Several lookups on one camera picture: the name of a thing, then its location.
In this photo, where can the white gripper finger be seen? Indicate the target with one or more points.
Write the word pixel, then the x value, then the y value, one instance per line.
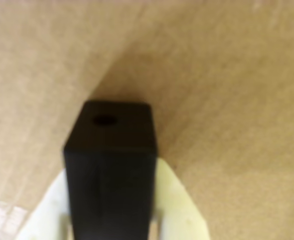
pixel 49 212
pixel 176 212

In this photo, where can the black rectangular block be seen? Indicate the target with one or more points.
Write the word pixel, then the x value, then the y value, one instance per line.
pixel 111 175

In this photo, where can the clear shiny tape patch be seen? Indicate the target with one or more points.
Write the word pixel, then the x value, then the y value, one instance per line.
pixel 1 217

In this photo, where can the brown cardboard sheet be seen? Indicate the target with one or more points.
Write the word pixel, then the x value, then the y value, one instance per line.
pixel 212 75

